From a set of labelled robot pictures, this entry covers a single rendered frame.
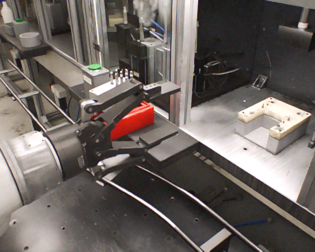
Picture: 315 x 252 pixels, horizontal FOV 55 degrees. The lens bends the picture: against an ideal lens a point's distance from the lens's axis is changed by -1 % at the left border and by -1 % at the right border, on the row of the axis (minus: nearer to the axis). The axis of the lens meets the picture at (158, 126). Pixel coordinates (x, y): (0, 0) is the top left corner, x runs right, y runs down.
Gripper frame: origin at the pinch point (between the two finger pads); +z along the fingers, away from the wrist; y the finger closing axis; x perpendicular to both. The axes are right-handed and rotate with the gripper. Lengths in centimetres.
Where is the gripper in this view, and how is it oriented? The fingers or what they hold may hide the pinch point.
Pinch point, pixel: (163, 112)
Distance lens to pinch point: 53.1
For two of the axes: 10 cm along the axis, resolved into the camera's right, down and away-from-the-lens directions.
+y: 0.0, -8.4, -5.5
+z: 7.8, -3.4, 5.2
